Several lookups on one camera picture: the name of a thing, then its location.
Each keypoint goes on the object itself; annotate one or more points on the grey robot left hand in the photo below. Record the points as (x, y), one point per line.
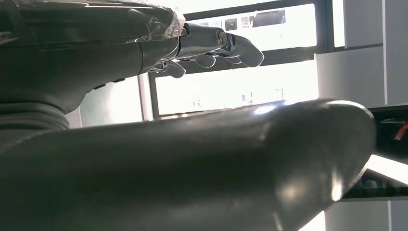
(191, 175)

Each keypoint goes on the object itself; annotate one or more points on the black inbound scanner machine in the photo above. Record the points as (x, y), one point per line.
(389, 140)

